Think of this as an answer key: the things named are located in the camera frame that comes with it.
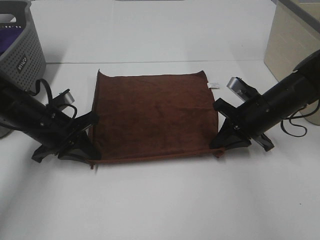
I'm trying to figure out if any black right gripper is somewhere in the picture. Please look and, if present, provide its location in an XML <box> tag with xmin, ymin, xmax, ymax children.
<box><xmin>209</xmin><ymin>98</ymin><xmax>274</xmax><ymax>152</ymax></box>

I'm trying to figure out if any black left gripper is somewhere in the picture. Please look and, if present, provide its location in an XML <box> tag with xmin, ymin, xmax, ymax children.
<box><xmin>31</xmin><ymin>112</ymin><xmax>101</xmax><ymax>164</ymax></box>

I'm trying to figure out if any brown towel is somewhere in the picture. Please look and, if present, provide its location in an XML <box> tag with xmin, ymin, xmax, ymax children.
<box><xmin>89</xmin><ymin>71</ymin><xmax>225</xmax><ymax>164</ymax></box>

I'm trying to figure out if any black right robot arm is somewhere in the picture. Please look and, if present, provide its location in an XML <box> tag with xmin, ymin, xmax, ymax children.
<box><xmin>209</xmin><ymin>51</ymin><xmax>320</xmax><ymax>152</ymax></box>

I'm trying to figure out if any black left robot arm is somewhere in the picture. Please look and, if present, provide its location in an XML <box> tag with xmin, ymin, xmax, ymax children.
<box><xmin>0</xmin><ymin>78</ymin><xmax>102</xmax><ymax>165</ymax></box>

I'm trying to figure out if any white towel label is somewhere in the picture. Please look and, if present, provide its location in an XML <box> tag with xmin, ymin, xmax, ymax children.
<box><xmin>207</xmin><ymin>82</ymin><xmax>220</xmax><ymax>89</ymax></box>

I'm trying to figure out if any grey perforated plastic basket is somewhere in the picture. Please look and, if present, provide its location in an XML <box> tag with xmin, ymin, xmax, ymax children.
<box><xmin>0</xmin><ymin>0</ymin><xmax>48</xmax><ymax>139</ymax></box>

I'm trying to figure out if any beige bin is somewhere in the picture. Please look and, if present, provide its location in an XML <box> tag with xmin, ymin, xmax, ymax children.
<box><xmin>264</xmin><ymin>0</ymin><xmax>320</xmax><ymax>125</ymax></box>

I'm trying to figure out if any purple towel in basket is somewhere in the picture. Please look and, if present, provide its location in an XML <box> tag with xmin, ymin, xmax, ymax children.
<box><xmin>0</xmin><ymin>28</ymin><xmax>23</xmax><ymax>55</ymax></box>

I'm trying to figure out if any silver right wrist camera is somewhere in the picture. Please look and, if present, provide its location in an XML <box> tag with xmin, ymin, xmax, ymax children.
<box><xmin>227</xmin><ymin>77</ymin><xmax>259</xmax><ymax>102</ymax></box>

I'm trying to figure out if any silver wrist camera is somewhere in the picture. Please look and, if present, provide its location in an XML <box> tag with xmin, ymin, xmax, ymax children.
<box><xmin>52</xmin><ymin>89</ymin><xmax>75</xmax><ymax>106</ymax></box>
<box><xmin>227</xmin><ymin>77</ymin><xmax>259</xmax><ymax>102</ymax></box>

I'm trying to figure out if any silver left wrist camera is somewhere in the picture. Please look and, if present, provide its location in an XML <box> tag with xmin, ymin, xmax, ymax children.
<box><xmin>52</xmin><ymin>89</ymin><xmax>75</xmax><ymax>106</ymax></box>

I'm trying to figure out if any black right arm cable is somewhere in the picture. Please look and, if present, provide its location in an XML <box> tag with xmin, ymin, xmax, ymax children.
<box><xmin>281</xmin><ymin>99</ymin><xmax>320</xmax><ymax>138</ymax></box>

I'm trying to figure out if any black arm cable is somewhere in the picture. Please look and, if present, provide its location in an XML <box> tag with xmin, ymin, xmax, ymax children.
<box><xmin>31</xmin><ymin>78</ymin><xmax>78</xmax><ymax>121</ymax></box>
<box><xmin>281</xmin><ymin>99</ymin><xmax>320</xmax><ymax>138</ymax></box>

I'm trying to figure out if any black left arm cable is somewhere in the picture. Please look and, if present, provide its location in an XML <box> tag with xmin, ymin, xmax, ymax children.
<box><xmin>31</xmin><ymin>78</ymin><xmax>78</xmax><ymax>121</ymax></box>

